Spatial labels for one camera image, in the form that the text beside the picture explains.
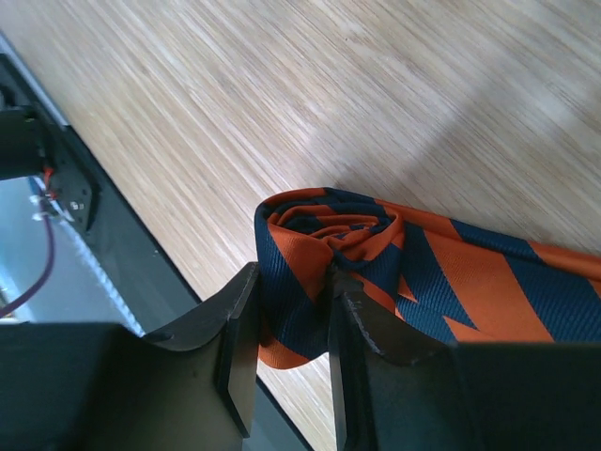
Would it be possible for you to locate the orange navy striped tie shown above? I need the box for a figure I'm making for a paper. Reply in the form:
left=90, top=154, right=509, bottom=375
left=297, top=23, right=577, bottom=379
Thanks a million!
left=254, top=188, right=600, bottom=369

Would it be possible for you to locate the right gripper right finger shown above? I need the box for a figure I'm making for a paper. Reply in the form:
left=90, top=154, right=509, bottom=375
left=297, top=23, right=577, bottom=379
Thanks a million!
left=327, top=268, right=600, bottom=450

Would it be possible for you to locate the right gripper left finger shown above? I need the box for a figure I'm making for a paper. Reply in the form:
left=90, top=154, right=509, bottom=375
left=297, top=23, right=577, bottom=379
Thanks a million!
left=1, top=263, right=259, bottom=450

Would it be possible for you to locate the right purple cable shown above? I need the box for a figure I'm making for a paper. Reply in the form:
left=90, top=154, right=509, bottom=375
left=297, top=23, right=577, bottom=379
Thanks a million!
left=0, top=215, right=57, bottom=319

